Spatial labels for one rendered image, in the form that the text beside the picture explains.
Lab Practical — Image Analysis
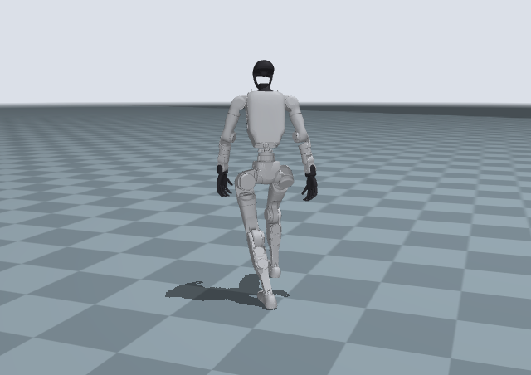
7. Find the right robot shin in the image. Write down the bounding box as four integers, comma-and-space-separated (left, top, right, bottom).
265, 207, 282, 267

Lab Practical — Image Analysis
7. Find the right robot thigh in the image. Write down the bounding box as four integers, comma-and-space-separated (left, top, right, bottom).
264, 165, 294, 223

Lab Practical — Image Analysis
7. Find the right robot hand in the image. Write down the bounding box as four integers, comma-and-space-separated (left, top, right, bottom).
302, 165, 318, 201

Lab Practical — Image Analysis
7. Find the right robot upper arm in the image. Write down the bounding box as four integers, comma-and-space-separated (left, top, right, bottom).
284, 95, 308, 143

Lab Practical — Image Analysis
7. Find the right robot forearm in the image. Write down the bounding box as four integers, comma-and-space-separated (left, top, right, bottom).
299, 136, 316, 174

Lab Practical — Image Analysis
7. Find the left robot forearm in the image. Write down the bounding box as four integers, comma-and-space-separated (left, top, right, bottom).
217, 131, 231, 172

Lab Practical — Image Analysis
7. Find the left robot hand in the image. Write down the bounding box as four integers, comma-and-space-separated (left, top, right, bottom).
217, 165, 232, 197

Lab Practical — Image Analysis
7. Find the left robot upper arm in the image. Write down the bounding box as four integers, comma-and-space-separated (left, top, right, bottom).
222, 95, 247, 143

